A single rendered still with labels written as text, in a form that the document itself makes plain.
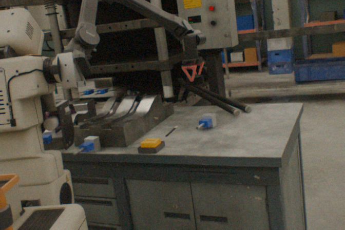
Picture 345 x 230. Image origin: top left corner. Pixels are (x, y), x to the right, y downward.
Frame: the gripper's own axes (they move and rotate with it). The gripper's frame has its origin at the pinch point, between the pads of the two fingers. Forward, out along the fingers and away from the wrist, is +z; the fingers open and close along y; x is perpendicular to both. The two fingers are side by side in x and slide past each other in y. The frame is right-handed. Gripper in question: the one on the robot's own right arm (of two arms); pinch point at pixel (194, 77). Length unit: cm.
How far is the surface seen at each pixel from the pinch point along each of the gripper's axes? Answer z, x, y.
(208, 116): 14.9, -9.7, -14.3
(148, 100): 7.2, 20.4, -10.8
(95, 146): 17, 29, -45
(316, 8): -5, -7, 635
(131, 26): -27, 52, 41
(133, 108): 9.8, 26.3, -15.0
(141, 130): 17.3, 17.7, -25.5
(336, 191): 100, -52, 95
